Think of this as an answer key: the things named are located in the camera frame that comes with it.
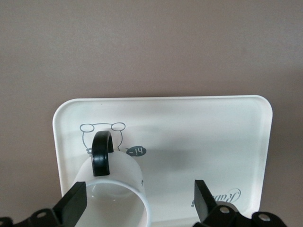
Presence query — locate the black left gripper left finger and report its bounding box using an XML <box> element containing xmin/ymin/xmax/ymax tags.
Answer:
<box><xmin>0</xmin><ymin>180</ymin><xmax>89</xmax><ymax>227</ymax></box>

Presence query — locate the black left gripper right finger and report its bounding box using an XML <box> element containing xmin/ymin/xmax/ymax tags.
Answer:
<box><xmin>194</xmin><ymin>179</ymin><xmax>288</xmax><ymax>227</ymax></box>

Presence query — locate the white smiley mug black handle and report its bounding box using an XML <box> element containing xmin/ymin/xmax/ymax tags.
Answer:
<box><xmin>61</xmin><ymin>130</ymin><xmax>152</xmax><ymax>227</ymax></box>

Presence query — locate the cream rabbit print tray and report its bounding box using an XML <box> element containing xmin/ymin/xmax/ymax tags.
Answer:
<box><xmin>52</xmin><ymin>95</ymin><xmax>275</xmax><ymax>227</ymax></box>

